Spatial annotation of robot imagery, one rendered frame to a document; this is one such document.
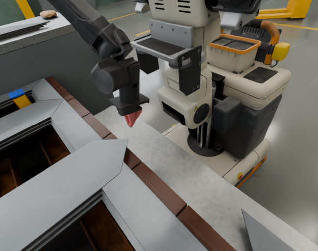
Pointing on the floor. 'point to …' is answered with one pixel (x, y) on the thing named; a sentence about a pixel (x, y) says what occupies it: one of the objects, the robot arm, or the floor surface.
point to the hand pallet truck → (299, 11)
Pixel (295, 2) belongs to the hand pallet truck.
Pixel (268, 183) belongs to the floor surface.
